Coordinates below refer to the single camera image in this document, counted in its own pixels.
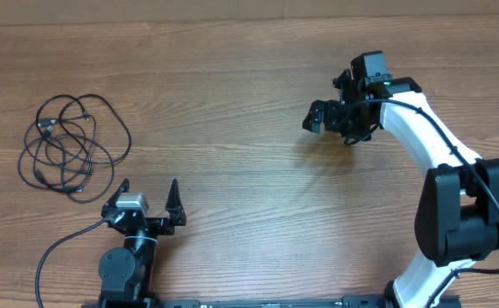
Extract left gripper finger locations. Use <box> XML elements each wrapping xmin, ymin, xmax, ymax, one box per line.
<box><xmin>101</xmin><ymin>179</ymin><xmax>129</xmax><ymax>216</ymax></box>
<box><xmin>165</xmin><ymin>179</ymin><xmax>187</xmax><ymax>226</ymax></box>

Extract black cable bundle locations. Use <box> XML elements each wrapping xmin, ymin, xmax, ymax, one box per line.
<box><xmin>35</xmin><ymin>93</ymin><xmax>133</xmax><ymax>204</ymax></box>

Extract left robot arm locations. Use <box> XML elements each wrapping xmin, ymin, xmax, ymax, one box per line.
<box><xmin>98</xmin><ymin>180</ymin><xmax>187</xmax><ymax>307</ymax></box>

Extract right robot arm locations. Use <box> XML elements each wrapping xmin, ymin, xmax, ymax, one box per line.
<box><xmin>302</xmin><ymin>50</ymin><xmax>499</xmax><ymax>307</ymax></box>

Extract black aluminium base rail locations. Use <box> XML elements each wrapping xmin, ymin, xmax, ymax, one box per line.
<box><xmin>81</xmin><ymin>295</ymin><xmax>396</xmax><ymax>308</ymax></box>

